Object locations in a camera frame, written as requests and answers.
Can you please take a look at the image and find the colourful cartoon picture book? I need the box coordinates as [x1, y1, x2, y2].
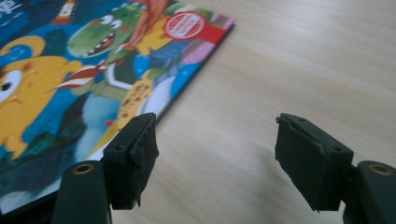
[0, 0, 236, 217]

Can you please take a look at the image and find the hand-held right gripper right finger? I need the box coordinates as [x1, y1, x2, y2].
[275, 112, 396, 224]

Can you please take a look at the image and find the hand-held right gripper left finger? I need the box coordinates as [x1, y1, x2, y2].
[50, 112, 160, 224]

